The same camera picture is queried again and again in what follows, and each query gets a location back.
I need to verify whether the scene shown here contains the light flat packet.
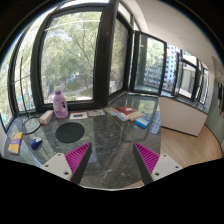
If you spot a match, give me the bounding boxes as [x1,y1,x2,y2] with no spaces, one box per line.
[88,109,105,117]

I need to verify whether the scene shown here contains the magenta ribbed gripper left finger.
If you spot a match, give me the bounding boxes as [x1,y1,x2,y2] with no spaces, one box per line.
[41,142,92,184]

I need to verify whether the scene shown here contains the colourful long box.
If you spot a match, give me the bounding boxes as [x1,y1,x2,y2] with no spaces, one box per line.
[105,107,129,122]

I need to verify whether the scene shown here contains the open black window frame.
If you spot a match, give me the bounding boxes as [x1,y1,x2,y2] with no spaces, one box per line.
[130,31,167,95]

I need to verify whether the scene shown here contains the yellow and purple box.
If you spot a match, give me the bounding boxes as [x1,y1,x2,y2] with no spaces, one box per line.
[8,132,23,155]

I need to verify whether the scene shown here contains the beige box under book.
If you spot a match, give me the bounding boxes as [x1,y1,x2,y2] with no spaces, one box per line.
[127,111,143,121]

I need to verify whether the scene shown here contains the white card with black print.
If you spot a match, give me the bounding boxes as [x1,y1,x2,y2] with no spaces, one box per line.
[69,111,88,120]

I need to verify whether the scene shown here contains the black round mouse pad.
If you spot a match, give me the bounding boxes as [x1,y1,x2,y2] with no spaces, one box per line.
[55,122,85,143]

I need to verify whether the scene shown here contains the blue and white box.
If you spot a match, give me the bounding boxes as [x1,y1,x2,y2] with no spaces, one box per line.
[135,117,149,128]

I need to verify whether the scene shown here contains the blue and white mouse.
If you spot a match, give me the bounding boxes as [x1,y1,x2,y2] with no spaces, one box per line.
[30,137,42,149]

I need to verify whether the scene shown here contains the purple detergent bottle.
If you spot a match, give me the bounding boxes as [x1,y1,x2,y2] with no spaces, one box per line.
[53,86,68,119]

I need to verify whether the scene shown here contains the red book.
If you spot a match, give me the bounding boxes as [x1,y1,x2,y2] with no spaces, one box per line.
[118,106,136,115]

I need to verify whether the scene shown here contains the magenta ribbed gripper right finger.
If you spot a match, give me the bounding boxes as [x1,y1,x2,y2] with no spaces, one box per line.
[133,143,182,185]

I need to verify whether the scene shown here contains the small orange box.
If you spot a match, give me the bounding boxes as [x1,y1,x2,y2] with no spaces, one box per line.
[40,110,54,125]

